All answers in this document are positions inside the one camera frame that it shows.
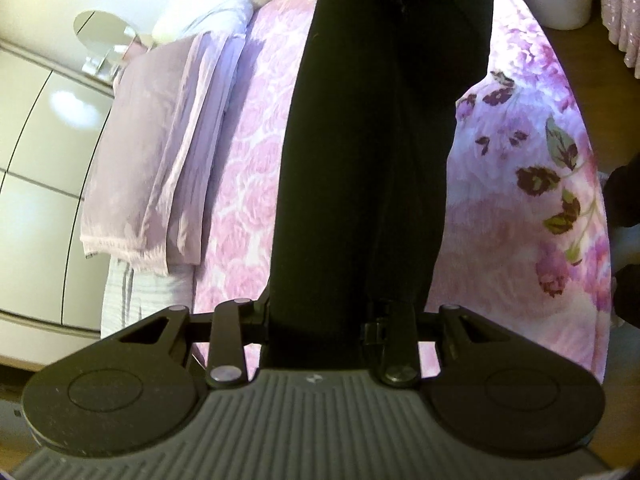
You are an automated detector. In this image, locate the black zip jacket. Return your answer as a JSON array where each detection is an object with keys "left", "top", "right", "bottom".
[{"left": 260, "top": 0, "right": 494, "bottom": 370}]

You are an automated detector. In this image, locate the striped white duvet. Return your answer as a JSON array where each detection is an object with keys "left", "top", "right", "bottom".
[{"left": 100, "top": 257, "right": 195, "bottom": 339}]

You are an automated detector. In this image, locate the pink rose bed sheet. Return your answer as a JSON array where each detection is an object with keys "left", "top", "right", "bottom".
[{"left": 194, "top": 0, "right": 611, "bottom": 377}]

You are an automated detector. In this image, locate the lilac pillow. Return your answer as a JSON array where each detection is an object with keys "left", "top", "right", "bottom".
[{"left": 79, "top": 2, "right": 253, "bottom": 275}]

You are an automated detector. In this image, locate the pink curtain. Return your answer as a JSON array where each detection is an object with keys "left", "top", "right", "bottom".
[{"left": 601, "top": 0, "right": 639, "bottom": 79}]

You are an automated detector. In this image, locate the white wardrobe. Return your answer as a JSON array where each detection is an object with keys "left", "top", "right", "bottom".
[{"left": 1, "top": 42, "right": 113, "bottom": 370}]

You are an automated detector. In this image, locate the round mirror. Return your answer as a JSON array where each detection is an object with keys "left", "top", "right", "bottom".
[{"left": 73, "top": 11, "right": 138, "bottom": 56}]

